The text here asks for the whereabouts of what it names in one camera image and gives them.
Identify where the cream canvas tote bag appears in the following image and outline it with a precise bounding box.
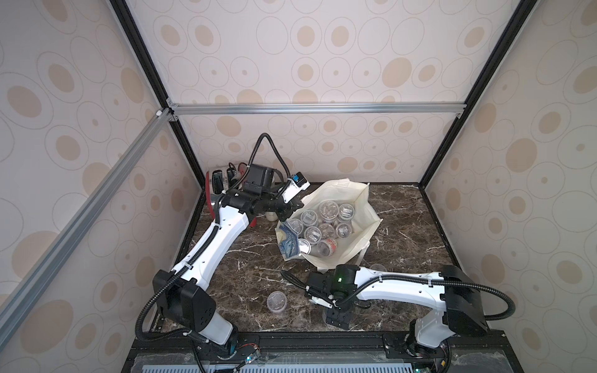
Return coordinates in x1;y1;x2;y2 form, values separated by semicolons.
275;179;382;271

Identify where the clear seed jar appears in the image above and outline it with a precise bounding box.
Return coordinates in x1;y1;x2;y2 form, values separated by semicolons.
267;291;288;314
322;311;336;327
369;264;387;272

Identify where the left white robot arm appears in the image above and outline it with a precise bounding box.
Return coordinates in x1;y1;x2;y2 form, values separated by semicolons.
135;190;304;354

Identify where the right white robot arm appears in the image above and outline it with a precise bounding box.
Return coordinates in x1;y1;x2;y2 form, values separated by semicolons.
303;264;516;356

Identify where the small bottle behind bag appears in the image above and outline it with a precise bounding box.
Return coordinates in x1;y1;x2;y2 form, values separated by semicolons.
265;211;278;222

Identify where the seed jar in bag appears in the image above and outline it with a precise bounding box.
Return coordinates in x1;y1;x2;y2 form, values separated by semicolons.
318;200;339;222
337;203;355;222
303;226;323;245

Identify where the red chrome toaster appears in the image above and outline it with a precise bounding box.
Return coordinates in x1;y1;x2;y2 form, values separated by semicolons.
205;162;263;219

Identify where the left diagonal aluminium bar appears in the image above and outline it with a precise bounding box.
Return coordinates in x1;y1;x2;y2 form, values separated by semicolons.
1;107;174;349

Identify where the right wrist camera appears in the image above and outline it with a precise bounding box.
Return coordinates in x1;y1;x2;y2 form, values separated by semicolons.
305;286;334;309

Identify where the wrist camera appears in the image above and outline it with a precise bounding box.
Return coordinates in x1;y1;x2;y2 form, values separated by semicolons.
305;286;334;309
282;172;310;204

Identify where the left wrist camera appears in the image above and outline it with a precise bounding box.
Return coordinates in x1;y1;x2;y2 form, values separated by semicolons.
282;172;310;204

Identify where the horizontal aluminium frame bar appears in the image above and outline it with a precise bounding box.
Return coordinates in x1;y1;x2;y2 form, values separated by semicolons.
172;102;466;116

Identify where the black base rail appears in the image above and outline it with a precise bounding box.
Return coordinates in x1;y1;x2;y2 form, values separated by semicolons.
122;330;523;372

